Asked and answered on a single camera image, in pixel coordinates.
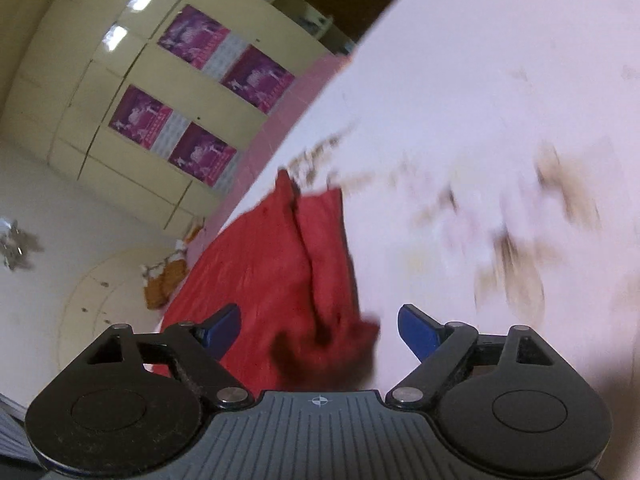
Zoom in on cream open shelf unit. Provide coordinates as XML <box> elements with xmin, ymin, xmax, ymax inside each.
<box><xmin>249</xmin><ymin>0</ymin><xmax>352</xmax><ymax>57</ymax></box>

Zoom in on silver wall lamp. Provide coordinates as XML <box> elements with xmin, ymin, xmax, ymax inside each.
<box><xmin>0</xmin><ymin>217</ymin><xmax>44</xmax><ymax>273</ymax></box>

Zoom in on grey curtain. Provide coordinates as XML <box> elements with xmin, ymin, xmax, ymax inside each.
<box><xmin>0</xmin><ymin>392</ymin><xmax>32</xmax><ymax>462</ymax></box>

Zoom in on purple wall poster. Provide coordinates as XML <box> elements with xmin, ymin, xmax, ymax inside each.
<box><xmin>108</xmin><ymin>84</ymin><xmax>194</xmax><ymax>156</ymax></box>
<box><xmin>219</xmin><ymin>44</ymin><xmax>296</xmax><ymax>116</ymax></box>
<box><xmin>167</xmin><ymin>120</ymin><xmax>239</xmax><ymax>194</ymax></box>
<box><xmin>157</xmin><ymin>3</ymin><xmax>251</xmax><ymax>82</ymax></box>

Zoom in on cream wardrobe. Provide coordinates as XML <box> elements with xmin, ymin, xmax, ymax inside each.
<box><xmin>0</xmin><ymin>0</ymin><xmax>362</xmax><ymax>232</ymax></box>

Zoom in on red down jacket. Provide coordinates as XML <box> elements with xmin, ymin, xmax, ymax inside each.
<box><xmin>150</xmin><ymin>169</ymin><xmax>382</xmax><ymax>392</ymax></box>

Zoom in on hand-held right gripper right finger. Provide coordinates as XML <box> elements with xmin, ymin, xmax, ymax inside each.
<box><xmin>386</xmin><ymin>303</ymin><xmax>552</xmax><ymax>408</ymax></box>

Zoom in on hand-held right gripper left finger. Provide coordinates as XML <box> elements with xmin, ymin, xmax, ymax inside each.
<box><xmin>86</xmin><ymin>303</ymin><xmax>252</xmax><ymax>409</ymax></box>

